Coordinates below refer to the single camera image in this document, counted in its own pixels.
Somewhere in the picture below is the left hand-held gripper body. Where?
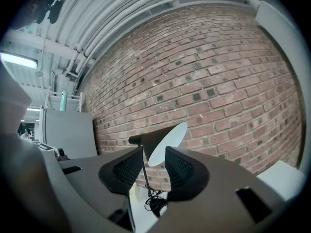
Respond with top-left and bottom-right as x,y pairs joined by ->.
33,140 -> 70,160

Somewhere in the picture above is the white partition panel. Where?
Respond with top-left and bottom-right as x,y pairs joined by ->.
39,107 -> 98,160

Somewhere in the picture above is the teal cylinder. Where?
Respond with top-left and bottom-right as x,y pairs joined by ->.
60,90 -> 69,112

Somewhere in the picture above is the black head-worn camera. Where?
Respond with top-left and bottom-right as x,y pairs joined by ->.
46,0 -> 67,25

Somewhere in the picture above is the black desk lamp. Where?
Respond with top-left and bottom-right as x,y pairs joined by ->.
128,122 -> 189,218

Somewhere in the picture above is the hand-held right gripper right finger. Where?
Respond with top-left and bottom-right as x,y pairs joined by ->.
165,146 -> 210,202

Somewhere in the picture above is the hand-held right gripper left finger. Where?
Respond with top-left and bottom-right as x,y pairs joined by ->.
98,146 -> 144,195

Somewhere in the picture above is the bundle of white ceiling pipes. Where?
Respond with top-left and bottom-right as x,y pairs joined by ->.
52,0 -> 264,82

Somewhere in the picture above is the white metal rack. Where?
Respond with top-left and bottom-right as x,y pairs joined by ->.
43,85 -> 84,113

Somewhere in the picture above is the black lamp cable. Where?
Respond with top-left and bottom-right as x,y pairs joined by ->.
144,183 -> 168,211

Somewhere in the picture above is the rectangular ceiling light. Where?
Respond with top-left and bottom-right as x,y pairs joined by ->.
0,51 -> 39,70

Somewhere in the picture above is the person's head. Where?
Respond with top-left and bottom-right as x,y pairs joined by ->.
9,0 -> 53,33

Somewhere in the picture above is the person's light grey top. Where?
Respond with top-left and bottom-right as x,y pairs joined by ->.
0,62 -> 72,233

